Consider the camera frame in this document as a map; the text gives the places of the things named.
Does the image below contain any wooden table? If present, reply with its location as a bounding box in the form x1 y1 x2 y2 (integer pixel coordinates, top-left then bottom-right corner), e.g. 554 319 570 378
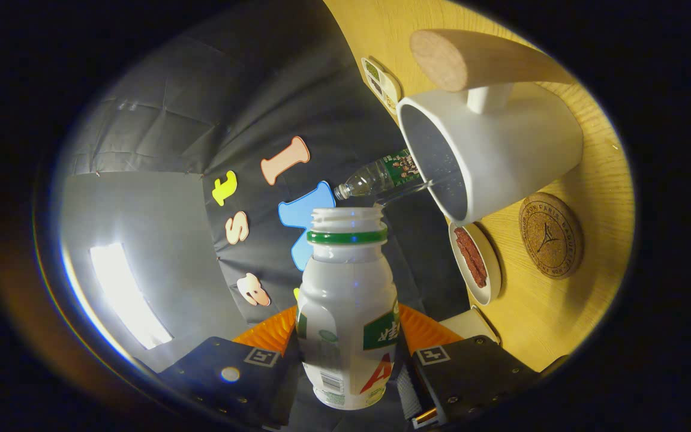
325 0 635 373

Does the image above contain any white divided dish with beans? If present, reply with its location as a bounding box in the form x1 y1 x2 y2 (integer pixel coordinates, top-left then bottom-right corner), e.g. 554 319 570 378
360 56 403 116

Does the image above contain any round plate with red food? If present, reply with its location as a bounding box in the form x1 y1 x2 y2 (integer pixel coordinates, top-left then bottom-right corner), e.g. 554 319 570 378
448 222 502 307

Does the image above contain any cream toaster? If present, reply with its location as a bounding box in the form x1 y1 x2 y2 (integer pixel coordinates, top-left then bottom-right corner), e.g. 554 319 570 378
438 306 501 346

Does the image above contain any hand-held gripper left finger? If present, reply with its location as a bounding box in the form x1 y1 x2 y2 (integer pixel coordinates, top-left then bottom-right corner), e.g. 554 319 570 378
157 305 304 430

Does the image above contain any black backdrop cloth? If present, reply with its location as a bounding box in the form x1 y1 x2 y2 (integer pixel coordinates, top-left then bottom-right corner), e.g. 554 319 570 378
61 0 472 328

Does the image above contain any white juice bottle green label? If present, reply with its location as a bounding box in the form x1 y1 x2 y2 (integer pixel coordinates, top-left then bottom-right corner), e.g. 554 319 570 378
295 207 400 411

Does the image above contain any ceiling light panel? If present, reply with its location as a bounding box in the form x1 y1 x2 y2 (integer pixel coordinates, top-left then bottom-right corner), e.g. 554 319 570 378
89 242 173 350

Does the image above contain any white cup wooden handle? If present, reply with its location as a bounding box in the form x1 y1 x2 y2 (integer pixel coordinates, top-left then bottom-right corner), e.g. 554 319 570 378
396 29 584 227

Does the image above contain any round cork coaster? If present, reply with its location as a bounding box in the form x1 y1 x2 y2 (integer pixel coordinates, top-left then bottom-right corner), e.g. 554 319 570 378
518 192 584 280

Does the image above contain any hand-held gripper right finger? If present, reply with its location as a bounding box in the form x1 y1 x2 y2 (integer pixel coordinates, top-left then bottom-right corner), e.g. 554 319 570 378
395 303 541 430

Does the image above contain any clear plastic water bottle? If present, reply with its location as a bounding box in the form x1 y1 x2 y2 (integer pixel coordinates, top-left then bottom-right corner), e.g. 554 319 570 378
334 149 433 208

